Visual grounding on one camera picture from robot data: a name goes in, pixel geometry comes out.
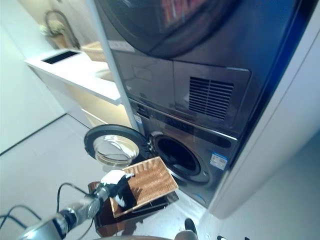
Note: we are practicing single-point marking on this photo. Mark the grey robot torso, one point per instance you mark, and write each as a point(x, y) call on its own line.
point(140, 236)

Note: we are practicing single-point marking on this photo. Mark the cream cabinet with white counter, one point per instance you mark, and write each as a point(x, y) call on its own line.
point(82, 80)

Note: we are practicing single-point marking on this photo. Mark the black rectangular counter inset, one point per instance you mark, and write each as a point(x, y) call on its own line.
point(58, 57)

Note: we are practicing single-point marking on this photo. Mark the low wicker tray basket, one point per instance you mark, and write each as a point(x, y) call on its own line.
point(96, 51)

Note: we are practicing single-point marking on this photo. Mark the square blue white sticker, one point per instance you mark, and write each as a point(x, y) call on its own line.
point(219, 160)

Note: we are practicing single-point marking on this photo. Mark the blue and white energy label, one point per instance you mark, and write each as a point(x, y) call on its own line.
point(138, 123)

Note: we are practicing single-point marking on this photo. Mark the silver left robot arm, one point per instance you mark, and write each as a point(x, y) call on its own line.
point(75, 212)

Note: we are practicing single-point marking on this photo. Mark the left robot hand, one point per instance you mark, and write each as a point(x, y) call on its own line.
point(112, 177)

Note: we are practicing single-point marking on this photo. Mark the blue and white base sticker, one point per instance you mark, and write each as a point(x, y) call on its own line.
point(201, 197)

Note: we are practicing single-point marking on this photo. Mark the flower pot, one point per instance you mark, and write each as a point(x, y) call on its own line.
point(56, 27)

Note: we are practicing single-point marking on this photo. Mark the black left robot foot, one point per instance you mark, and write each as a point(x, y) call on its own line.
point(190, 223)

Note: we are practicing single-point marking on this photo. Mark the dark stacked tumble dryer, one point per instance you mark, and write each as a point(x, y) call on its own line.
point(200, 37)

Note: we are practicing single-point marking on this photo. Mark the orange woven wicker basket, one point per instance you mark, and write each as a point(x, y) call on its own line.
point(155, 180)

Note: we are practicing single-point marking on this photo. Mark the black garment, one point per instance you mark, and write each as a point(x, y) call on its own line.
point(130, 195)

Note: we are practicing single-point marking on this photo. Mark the grey front-load washing machine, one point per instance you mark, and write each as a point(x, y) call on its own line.
point(220, 180)

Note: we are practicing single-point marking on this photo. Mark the glossy dark brown stool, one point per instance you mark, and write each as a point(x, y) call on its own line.
point(107, 220)

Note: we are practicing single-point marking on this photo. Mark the round glass washing machine door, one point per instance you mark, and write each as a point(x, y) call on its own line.
point(88, 142)

